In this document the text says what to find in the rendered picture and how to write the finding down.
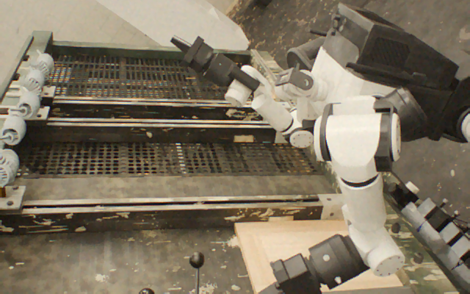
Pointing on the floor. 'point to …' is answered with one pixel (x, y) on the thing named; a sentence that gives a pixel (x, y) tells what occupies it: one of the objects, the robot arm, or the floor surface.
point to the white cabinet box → (167, 12)
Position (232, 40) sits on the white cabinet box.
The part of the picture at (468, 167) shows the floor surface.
